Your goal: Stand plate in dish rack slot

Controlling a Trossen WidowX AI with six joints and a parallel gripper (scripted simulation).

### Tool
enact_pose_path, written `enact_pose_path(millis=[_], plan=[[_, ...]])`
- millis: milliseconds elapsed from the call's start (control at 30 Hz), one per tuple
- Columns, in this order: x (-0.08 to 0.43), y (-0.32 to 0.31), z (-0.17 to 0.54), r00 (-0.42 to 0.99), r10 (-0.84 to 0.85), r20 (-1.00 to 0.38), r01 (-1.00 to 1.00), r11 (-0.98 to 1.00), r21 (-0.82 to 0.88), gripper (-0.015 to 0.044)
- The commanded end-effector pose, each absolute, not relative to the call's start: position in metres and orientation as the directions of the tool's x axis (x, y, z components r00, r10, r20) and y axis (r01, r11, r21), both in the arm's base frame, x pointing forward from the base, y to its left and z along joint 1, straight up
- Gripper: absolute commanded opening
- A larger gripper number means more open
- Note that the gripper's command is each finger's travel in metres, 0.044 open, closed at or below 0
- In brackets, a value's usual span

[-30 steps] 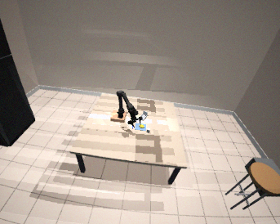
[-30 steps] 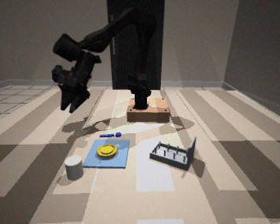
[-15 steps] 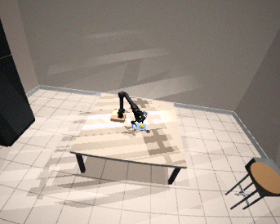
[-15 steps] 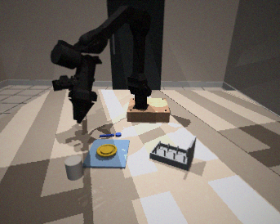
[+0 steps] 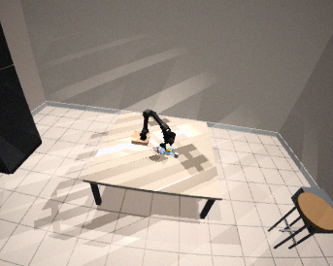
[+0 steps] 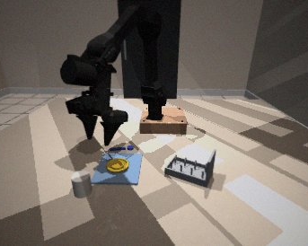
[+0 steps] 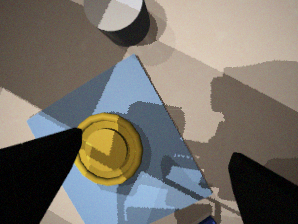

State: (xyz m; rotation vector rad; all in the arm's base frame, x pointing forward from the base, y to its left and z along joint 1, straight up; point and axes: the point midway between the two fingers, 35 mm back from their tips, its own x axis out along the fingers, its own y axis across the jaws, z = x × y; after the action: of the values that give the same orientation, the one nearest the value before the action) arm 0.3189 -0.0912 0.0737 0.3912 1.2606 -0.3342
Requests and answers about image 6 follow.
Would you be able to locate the yellow round plate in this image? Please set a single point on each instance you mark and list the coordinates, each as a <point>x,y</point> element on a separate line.
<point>117,165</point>

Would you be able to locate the grey dish rack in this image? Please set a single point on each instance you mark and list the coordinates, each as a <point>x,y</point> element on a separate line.
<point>194,172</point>

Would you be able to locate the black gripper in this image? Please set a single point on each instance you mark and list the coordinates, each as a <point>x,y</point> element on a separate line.
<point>111,119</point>

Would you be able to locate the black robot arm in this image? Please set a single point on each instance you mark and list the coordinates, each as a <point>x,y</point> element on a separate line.
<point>92,68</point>

